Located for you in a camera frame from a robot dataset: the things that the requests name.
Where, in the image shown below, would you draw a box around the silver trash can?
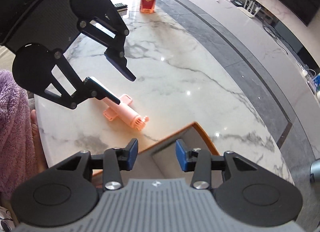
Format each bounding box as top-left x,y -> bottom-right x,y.
310,158 -> 320,184

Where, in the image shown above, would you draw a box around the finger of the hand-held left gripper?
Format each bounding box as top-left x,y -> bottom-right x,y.
44,50 -> 121,110
76,5 -> 137,82

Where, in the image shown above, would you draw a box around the marble television stand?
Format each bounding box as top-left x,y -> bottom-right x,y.
160,0 -> 320,127

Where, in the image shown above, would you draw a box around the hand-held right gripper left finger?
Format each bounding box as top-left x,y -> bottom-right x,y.
54,138 -> 139,190

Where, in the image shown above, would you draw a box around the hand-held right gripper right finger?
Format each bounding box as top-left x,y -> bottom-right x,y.
175,139 -> 259,189

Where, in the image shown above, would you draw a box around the orange cardboard box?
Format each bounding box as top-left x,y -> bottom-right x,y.
91,121 -> 224,190

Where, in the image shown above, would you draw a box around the purple fluffy robe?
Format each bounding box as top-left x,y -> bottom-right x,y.
0,69 -> 35,200

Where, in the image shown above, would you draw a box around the white router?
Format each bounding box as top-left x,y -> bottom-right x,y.
236,0 -> 262,18

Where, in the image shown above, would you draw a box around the white charger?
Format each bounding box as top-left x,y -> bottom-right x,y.
296,60 -> 315,80

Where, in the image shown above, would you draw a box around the black cables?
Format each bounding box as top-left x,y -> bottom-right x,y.
261,23 -> 295,55

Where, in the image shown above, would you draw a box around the person's bare leg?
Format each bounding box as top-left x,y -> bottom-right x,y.
30,109 -> 49,175

